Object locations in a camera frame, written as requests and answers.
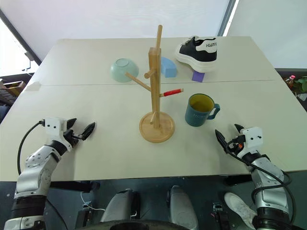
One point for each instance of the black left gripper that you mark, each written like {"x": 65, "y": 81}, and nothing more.
{"x": 72, "y": 138}

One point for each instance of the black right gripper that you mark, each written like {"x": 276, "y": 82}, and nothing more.
{"x": 233, "y": 147}

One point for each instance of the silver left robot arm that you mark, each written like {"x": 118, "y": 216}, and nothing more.
{"x": 36, "y": 172}

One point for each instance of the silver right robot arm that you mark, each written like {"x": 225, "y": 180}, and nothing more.
{"x": 269, "y": 191}

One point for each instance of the wooden mug tree stand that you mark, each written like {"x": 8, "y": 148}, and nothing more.
{"x": 155, "y": 95}

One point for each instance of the blue mug with yellow inside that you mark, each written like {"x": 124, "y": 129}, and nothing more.
{"x": 195, "y": 116}

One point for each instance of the purple block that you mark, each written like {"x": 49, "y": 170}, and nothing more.
{"x": 198, "y": 76}

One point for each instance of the pale green bowl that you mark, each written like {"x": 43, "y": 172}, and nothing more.
{"x": 121, "y": 70}

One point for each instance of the white shoe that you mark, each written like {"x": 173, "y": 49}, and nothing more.
{"x": 239, "y": 208}

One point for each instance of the wooden crate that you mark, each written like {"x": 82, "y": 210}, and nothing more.
{"x": 10, "y": 87}

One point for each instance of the bottle with pink cap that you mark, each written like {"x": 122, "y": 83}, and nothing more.
{"x": 290, "y": 81}

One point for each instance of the silver right robot leg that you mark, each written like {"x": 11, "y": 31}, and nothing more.
{"x": 181, "y": 206}

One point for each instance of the silver robot leg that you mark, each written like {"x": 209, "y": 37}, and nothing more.
{"x": 181, "y": 206}
{"x": 118, "y": 206}

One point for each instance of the silver left robot leg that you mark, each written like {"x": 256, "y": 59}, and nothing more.
{"x": 118, "y": 206}

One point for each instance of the black and white sneaker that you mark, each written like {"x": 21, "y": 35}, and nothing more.
{"x": 199, "y": 52}

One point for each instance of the light blue arch block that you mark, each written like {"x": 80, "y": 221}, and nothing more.
{"x": 169, "y": 69}

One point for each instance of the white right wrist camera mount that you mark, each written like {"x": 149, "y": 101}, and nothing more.
{"x": 251, "y": 139}

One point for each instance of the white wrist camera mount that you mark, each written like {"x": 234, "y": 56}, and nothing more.
{"x": 251, "y": 139}
{"x": 54, "y": 125}

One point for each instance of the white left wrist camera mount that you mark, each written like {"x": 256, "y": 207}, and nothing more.
{"x": 54, "y": 125}

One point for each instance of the dark diagonal window frame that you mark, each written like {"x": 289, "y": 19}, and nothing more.
{"x": 21, "y": 39}

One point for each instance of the grey diagonal window frame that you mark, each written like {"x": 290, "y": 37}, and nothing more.
{"x": 227, "y": 16}

